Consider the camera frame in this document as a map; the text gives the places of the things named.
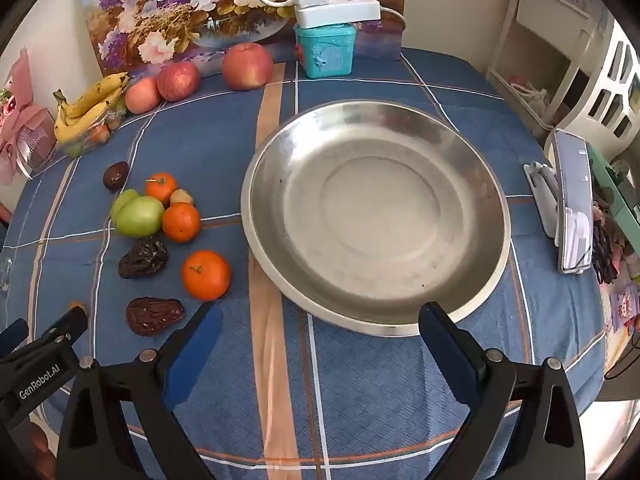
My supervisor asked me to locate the pale green box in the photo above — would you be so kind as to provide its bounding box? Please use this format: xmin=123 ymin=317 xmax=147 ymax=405
xmin=587 ymin=145 xmax=640 ymax=241

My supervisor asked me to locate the white shelf unit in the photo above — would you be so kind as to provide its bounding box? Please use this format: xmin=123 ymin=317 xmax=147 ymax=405
xmin=485 ymin=0 xmax=601 ymax=136

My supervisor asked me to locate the white plastic chair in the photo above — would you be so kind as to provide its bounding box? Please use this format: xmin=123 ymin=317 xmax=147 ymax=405
xmin=542 ymin=10 xmax=640 ymax=171

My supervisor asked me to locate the flower painting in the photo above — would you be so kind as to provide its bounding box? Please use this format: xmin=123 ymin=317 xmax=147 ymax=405
xmin=77 ymin=0 xmax=407 ymax=78

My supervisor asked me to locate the orange tangerine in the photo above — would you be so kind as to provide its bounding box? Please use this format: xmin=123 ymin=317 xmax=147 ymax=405
xmin=181 ymin=250 xmax=232 ymax=302
xmin=161 ymin=202 xmax=202 ymax=244

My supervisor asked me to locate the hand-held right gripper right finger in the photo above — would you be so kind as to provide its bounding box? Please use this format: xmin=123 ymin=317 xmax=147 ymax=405
xmin=419 ymin=302 xmax=587 ymax=480

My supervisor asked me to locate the bunch of yellow bananas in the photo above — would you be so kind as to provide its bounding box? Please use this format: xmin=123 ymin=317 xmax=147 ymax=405
xmin=53 ymin=72 xmax=131 ymax=145

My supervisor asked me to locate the white power strip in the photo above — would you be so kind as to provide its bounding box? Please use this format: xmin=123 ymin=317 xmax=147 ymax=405
xmin=295 ymin=0 xmax=382 ymax=28

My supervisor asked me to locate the round steel plate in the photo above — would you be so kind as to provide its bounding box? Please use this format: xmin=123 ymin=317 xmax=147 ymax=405
xmin=240 ymin=101 xmax=512 ymax=337

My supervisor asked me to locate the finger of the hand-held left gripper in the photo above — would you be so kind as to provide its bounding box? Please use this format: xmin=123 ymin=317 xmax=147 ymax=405
xmin=30 ymin=305 xmax=89 ymax=356
xmin=0 ymin=318 xmax=31 ymax=357

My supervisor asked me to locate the red-brown wrinkled date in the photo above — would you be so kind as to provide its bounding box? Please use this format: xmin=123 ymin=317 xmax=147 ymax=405
xmin=125 ymin=297 xmax=186 ymax=337

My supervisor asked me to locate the tangerine with stem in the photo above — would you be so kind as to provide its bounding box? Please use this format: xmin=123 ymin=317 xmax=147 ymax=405
xmin=145 ymin=172 xmax=179 ymax=201

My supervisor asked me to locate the large red apple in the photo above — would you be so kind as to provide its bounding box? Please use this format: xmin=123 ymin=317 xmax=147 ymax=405
xmin=221 ymin=42 xmax=275 ymax=92

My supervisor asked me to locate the green apple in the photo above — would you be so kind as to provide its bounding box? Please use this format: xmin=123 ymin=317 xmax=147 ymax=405
xmin=115 ymin=196 xmax=166 ymax=238

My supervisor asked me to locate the white power strip cord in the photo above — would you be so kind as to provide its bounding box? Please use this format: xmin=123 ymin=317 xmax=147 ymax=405
xmin=379 ymin=6 xmax=407 ymax=33

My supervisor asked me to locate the pink wrapped bouquet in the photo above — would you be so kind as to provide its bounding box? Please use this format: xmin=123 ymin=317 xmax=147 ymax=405
xmin=0 ymin=47 xmax=58 ymax=186

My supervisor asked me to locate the blue plaid tablecloth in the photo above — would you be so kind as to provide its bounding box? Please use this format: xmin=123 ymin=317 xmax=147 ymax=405
xmin=0 ymin=47 xmax=608 ymax=480

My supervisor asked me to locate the medium red apple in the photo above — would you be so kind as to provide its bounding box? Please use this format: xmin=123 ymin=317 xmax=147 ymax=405
xmin=157 ymin=61 xmax=201 ymax=102

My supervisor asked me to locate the teal tin box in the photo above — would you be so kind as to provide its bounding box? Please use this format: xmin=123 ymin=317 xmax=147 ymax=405
xmin=293 ymin=22 xmax=358 ymax=80

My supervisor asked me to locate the large dark wrinkled date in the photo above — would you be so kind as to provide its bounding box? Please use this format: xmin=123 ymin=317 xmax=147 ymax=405
xmin=118 ymin=236 xmax=169 ymax=280

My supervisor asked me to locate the white phone stand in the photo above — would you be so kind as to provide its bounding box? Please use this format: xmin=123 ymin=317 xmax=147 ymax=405
xmin=523 ymin=161 xmax=561 ymax=239

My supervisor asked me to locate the black cord bundle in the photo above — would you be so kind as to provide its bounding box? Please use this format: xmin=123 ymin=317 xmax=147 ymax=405
xmin=592 ymin=205 xmax=619 ymax=284

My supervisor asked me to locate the clear glass fruit bowl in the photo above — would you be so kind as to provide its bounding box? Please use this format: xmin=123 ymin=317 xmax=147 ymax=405
xmin=60 ymin=100 xmax=128 ymax=160

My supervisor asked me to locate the green mango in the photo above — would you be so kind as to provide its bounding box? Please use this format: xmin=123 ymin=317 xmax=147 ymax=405
xmin=110 ymin=189 xmax=141 ymax=221

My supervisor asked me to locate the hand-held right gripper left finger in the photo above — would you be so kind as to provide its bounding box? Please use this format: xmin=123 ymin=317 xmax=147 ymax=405
xmin=56 ymin=302 xmax=224 ymax=480

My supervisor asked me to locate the small pale red apple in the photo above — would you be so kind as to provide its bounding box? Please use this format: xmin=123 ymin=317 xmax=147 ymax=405
xmin=124 ymin=76 xmax=162 ymax=115

